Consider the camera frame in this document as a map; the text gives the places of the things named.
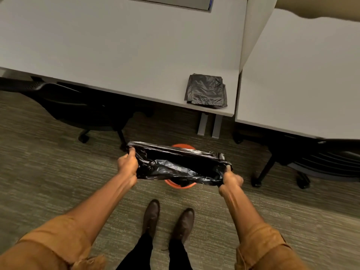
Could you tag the black office chair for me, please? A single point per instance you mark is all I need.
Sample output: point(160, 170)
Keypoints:
point(78, 106)
point(309, 157)

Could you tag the person's right hand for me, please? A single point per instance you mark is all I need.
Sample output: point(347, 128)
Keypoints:
point(231, 181)

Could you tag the white desk divider panel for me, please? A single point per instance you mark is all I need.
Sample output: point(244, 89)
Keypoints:
point(253, 28)

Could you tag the brown right sleeve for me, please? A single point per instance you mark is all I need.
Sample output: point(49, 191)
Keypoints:
point(267, 250)

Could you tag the brown left sleeve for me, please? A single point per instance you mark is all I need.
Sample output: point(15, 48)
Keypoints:
point(47, 244)

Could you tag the beige partition panel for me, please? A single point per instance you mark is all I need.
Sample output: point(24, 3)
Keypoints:
point(323, 6)

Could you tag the brown sleeve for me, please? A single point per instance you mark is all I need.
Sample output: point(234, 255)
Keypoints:
point(47, 244)
point(267, 250)

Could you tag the brown leather shoe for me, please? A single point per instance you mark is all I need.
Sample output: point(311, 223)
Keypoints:
point(184, 224)
point(151, 216)

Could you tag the person's right forearm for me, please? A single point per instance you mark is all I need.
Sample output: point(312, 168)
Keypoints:
point(243, 213)

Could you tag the person's left hand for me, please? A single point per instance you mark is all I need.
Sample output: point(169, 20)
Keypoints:
point(128, 165)

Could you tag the brown leather left shoe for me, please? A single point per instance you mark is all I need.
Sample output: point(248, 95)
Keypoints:
point(151, 216)

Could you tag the black trousers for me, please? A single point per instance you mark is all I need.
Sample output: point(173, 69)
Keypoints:
point(140, 255)

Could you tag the brown leather right shoe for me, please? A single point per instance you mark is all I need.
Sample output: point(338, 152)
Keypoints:
point(184, 224)

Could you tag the stack of black bags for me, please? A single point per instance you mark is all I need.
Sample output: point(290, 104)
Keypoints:
point(206, 91)

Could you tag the person's left forearm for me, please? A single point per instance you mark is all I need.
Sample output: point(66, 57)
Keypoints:
point(104, 205)

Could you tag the black plastic bag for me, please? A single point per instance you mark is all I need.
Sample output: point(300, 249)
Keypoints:
point(174, 163)

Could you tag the orange waste bin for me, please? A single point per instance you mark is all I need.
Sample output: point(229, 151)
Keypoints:
point(180, 185)

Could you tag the grey metal desk leg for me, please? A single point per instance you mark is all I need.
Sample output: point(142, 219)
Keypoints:
point(202, 125)
point(216, 127)

